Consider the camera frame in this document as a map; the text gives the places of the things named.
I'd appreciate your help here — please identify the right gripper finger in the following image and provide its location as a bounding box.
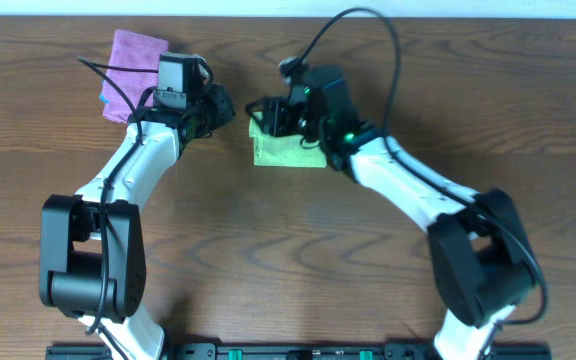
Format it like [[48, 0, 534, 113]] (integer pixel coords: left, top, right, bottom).
[[260, 112, 298, 137], [245, 96, 288, 123]]

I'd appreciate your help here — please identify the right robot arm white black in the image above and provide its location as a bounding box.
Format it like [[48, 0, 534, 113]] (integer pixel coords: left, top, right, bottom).
[[245, 85, 545, 359]]

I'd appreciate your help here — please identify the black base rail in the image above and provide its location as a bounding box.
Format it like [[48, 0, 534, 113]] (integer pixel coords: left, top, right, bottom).
[[45, 342, 553, 360]]

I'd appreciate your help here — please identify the purple folded cloth on top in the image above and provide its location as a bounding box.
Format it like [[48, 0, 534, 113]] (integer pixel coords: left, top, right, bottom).
[[101, 29, 169, 123]]

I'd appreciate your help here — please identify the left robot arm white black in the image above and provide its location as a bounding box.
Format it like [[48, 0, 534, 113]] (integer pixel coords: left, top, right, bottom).
[[39, 84, 235, 359]]

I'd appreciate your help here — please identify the light green microfiber cloth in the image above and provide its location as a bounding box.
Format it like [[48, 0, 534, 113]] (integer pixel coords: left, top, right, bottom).
[[249, 117, 327, 168]]

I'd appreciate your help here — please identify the blue folded cloth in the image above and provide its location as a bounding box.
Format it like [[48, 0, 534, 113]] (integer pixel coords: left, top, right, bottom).
[[99, 93, 109, 104]]

